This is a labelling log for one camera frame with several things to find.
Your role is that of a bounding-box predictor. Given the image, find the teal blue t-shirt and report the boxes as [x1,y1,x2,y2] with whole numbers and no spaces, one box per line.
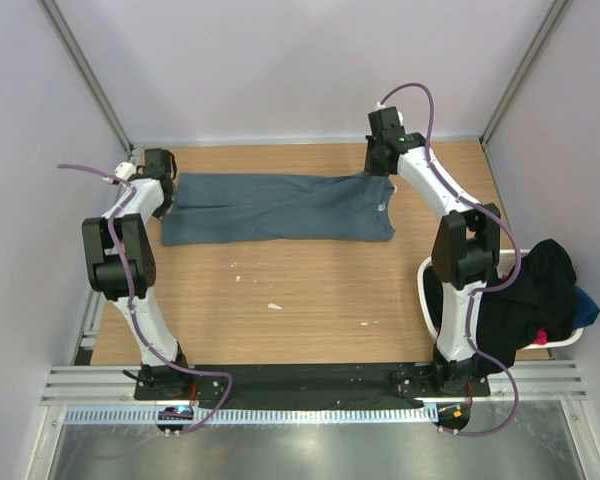
[161,173,395,246]

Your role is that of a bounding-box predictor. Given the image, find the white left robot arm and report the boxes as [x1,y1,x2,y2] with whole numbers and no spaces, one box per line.
[81,148,192,400]

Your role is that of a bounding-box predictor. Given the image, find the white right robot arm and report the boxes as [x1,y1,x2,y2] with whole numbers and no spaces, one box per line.
[364,105,500,396]

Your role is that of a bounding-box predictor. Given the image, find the white laundry basket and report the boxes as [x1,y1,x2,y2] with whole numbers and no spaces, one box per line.
[417,249,585,350]

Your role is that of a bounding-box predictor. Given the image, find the black t-shirt in basket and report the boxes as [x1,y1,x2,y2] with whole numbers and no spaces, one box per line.
[424,238,579,380]

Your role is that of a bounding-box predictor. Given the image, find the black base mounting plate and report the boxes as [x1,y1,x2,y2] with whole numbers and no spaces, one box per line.
[123,362,489,405]

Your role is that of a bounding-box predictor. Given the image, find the pink garment in basket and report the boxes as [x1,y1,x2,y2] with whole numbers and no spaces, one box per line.
[533,328,548,346]

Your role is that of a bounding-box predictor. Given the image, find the blue garment in basket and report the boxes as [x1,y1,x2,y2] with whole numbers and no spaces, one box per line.
[573,285,600,330]

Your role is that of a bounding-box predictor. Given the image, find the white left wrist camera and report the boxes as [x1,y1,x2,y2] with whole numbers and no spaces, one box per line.
[103,162,136,184]

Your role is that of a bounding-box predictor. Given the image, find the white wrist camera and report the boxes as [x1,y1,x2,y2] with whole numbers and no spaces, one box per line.
[375,102,404,128]
[103,162,136,184]

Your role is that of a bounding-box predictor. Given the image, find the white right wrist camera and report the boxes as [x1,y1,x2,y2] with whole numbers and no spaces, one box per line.
[375,102,404,128]

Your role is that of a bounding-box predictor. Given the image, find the aluminium left frame rail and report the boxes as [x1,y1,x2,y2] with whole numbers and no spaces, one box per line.
[36,0,134,156]

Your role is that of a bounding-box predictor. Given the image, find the aluminium frame rail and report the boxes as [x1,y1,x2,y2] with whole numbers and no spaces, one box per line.
[36,0,134,156]
[480,0,572,150]
[41,360,586,405]

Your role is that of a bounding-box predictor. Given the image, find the aluminium right frame rail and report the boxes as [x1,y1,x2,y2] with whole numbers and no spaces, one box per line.
[480,0,572,150]

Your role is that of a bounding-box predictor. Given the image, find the white slotted cable duct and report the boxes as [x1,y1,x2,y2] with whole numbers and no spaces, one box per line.
[64,404,438,426]

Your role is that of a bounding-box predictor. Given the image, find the aluminium front frame rail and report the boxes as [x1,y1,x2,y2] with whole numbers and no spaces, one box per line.
[41,360,586,405]

